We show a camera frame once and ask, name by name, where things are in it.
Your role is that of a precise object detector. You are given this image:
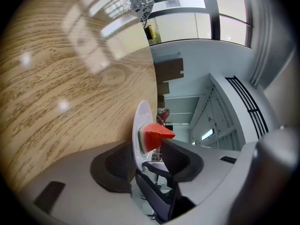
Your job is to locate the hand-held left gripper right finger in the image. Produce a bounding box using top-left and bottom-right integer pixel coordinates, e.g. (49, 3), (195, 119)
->
(161, 139), (204, 182)

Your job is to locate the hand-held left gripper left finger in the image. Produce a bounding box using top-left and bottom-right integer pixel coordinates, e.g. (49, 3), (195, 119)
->
(90, 143), (139, 193)

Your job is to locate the red watermelon slice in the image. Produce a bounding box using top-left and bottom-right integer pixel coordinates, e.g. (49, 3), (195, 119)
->
(137, 123), (176, 155)

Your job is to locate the white round plate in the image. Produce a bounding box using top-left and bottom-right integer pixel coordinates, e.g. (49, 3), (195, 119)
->
(132, 99), (165, 173)

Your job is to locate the round wooden table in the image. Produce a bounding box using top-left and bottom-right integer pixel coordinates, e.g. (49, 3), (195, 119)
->
(0, 0), (158, 192)

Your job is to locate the long tube light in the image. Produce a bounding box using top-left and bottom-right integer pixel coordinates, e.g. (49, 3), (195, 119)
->
(201, 127), (215, 142)

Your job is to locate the black office chair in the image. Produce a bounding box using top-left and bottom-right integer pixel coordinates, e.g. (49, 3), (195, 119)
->
(135, 160), (196, 224)

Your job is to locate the pink chair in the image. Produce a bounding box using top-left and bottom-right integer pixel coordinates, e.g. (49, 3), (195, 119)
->
(157, 108), (171, 127)

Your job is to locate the grey roller blind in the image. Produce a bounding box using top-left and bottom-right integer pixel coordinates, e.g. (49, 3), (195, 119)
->
(164, 96), (200, 124)

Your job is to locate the black metal railing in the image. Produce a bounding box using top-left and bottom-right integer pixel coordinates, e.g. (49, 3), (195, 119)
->
(224, 76), (269, 140)

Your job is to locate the small brown cardboard sheet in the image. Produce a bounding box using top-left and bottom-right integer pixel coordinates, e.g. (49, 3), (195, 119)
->
(157, 82), (170, 96)

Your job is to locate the black yellow-lid trash bin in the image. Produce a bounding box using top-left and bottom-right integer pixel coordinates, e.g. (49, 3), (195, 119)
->
(143, 24), (157, 41)

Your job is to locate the glass entrance door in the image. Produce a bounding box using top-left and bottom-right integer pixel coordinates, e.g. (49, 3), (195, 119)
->
(145, 0), (254, 49)

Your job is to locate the gold wire chair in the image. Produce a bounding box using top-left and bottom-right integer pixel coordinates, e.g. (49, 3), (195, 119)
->
(150, 148), (165, 164)

